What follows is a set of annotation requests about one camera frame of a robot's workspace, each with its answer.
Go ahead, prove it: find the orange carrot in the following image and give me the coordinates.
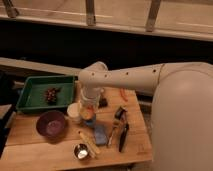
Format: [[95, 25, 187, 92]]
[[120, 88, 128, 102]]

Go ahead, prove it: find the purple bowl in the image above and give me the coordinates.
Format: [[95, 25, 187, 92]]
[[36, 110, 66, 138]]

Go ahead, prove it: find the black rectangular block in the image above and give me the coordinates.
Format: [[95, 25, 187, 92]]
[[99, 98, 108, 108]]

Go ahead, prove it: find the wooden spatula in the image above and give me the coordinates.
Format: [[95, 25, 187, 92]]
[[78, 131, 101, 155]]

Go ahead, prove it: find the white plastic cup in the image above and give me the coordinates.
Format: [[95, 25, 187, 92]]
[[67, 103, 81, 123]]

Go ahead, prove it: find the blue plastic cup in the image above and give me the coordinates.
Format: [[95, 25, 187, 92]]
[[83, 117, 96, 128]]

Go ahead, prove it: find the metal fork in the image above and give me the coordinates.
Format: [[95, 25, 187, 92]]
[[107, 121, 119, 147]]

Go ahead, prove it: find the black small tool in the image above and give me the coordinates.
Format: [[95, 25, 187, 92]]
[[114, 106, 127, 120]]

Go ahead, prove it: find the dark grape bunch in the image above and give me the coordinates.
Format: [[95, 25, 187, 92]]
[[45, 88, 60, 105]]

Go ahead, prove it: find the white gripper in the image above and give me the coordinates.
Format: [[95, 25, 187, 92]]
[[80, 87, 101, 109]]

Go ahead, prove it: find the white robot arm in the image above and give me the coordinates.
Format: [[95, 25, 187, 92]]
[[78, 62, 213, 171]]

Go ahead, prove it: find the green plastic tray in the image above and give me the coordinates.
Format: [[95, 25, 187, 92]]
[[16, 75, 75, 113]]

